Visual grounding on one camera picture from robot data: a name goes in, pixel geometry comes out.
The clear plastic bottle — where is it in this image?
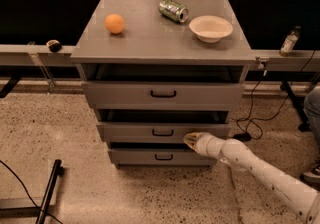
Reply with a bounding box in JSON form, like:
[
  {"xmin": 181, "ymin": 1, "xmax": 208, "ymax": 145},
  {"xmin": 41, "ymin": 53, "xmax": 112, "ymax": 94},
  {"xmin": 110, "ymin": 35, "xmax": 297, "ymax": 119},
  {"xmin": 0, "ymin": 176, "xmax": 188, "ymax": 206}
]
[{"xmin": 279, "ymin": 26, "xmax": 301, "ymax": 56}]

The metal rail clamp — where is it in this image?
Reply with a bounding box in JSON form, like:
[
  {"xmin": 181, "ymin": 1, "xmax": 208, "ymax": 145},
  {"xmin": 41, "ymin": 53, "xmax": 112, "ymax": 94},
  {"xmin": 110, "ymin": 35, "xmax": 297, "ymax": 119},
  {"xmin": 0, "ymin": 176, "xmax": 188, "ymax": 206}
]
[{"xmin": 256, "ymin": 57, "xmax": 269, "ymax": 70}]

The grey sneaker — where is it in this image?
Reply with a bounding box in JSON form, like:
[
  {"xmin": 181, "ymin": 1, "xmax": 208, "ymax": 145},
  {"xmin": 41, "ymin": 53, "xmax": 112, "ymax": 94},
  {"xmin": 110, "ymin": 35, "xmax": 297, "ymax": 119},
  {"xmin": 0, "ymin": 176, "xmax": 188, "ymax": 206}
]
[{"xmin": 300, "ymin": 165, "xmax": 320, "ymax": 184}]

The grey drawer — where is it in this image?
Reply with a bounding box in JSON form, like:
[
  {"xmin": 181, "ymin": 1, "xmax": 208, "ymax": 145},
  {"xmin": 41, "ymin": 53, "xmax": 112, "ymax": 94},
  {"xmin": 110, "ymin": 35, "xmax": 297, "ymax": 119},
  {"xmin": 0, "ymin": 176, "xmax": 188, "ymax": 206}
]
[
  {"xmin": 108, "ymin": 149, "xmax": 216, "ymax": 167},
  {"xmin": 82, "ymin": 81, "xmax": 244, "ymax": 111},
  {"xmin": 97, "ymin": 122, "xmax": 230, "ymax": 143}
]

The white bowl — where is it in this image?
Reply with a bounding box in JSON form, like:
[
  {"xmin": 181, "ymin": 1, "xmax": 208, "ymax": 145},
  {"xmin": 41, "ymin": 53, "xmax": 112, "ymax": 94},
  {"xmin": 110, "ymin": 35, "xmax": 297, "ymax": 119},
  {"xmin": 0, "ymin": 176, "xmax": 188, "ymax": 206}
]
[{"xmin": 189, "ymin": 15, "xmax": 233, "ymax": 43}]

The grey bottom drawer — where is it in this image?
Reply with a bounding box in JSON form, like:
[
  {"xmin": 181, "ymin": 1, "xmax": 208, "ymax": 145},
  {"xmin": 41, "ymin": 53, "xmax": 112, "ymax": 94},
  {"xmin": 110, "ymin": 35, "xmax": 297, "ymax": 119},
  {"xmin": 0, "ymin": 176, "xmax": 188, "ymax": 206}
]
[{"xmin": 108, "ymin": 149, "xmax": 216, "ymax": 167}]

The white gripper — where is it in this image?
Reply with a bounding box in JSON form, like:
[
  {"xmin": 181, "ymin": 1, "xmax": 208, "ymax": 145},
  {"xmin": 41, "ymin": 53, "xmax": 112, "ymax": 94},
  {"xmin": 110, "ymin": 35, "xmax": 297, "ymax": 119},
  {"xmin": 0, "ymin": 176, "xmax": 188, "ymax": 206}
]
[{"xmin": 183, "ymin": 132, "xmax": 226, "ymax": 160}]

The green soda can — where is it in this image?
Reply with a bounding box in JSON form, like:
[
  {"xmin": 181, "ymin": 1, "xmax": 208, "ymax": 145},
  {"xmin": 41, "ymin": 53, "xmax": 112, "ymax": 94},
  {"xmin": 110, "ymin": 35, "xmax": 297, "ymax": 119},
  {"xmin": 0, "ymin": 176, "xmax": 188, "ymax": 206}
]
[{"xmin": 158, "ymin": 0, "xmax": 189, "ymax": 23}]

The grey metal rail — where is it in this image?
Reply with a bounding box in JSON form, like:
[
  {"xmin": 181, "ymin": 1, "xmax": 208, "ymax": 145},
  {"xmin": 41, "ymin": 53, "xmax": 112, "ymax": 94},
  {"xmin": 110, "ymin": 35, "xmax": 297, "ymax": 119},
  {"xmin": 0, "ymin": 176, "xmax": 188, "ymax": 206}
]
[{"xmin": 0, "ymin": 45, "xmax": 320, "ymax": 72}]

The black metal stand leg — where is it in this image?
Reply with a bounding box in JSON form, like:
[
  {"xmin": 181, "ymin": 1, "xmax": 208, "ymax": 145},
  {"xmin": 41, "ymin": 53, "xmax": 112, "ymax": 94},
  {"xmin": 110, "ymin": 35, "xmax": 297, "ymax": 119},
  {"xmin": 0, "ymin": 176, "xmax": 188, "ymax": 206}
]
[{"xmin": 0, "ymin": 159, "xmax": 64, "ymax": 224}]

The black power adapter with cable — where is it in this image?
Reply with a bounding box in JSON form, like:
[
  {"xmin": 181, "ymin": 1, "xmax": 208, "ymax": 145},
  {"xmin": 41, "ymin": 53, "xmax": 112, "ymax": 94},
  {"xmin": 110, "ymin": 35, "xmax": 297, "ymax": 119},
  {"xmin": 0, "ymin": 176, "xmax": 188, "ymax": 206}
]
[{"xmin": 231, "ymin": 51, "xmax": 316, "ymax": 143}]

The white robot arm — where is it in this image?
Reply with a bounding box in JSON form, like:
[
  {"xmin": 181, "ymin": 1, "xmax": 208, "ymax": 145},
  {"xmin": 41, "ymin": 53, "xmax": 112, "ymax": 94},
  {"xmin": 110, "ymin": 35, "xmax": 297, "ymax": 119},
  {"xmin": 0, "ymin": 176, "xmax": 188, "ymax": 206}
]
[{"xmin": 183, "ymin": 132, "xmax": 320, "ymax": 224}]

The orange fruit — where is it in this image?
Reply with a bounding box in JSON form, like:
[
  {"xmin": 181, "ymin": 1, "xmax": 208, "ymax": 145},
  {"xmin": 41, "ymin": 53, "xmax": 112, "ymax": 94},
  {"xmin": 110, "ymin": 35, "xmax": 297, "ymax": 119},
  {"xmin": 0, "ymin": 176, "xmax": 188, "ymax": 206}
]
[{"xmin": 104, "ymin": 14, "xmax": 125, "ymax": 34}]

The black floor cable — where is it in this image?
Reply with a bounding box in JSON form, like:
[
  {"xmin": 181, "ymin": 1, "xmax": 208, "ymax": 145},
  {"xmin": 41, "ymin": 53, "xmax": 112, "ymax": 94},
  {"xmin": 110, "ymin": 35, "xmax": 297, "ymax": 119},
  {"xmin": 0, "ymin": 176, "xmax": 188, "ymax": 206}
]
[{"xmin": 0, "ymin": 159, "xmax": 64, "ymax": 224}]

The small black yellow object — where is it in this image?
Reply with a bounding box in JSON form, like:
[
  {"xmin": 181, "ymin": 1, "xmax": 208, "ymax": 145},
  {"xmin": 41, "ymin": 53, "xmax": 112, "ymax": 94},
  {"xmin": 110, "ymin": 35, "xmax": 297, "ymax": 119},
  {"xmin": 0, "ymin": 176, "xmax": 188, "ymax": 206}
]
[{"xmin": 46, "ymin": 40, "xmax": 62, "ymax": 53}]

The grey top drawer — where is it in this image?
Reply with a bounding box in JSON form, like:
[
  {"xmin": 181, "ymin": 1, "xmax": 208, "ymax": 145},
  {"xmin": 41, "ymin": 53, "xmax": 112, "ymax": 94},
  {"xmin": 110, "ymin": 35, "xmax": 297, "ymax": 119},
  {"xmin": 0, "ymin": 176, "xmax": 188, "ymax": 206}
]
[{"xmin": 82, "ymin": 81, "xmax": 244, "ymax": 111}]

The black tripod leg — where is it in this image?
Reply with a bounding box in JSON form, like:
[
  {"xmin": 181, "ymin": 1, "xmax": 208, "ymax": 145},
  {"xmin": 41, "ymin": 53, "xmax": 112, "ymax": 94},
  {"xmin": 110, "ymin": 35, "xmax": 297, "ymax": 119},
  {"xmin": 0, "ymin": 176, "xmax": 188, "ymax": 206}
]
[{"xmin": 280, "ymin": 72, "xmax": 320, "ymax": 132}]

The grey drawer cabinet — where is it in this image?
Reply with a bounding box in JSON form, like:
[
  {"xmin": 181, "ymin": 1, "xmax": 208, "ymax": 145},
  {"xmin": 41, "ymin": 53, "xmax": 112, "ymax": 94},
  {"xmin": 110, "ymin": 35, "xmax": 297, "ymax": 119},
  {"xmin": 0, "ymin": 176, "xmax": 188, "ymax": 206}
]
[{"xmin": 70, "ymin": 0, "xmax": 257, "ymax": 169}]

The person leg in jeans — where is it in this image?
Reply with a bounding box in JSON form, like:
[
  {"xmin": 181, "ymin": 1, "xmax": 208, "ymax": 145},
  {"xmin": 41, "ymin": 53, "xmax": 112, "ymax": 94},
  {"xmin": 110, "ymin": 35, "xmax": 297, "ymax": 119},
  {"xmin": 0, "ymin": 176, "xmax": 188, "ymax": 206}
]
[{"xmin": 304, "ymin": 89, "xmax": 320, "ymax": 147}]

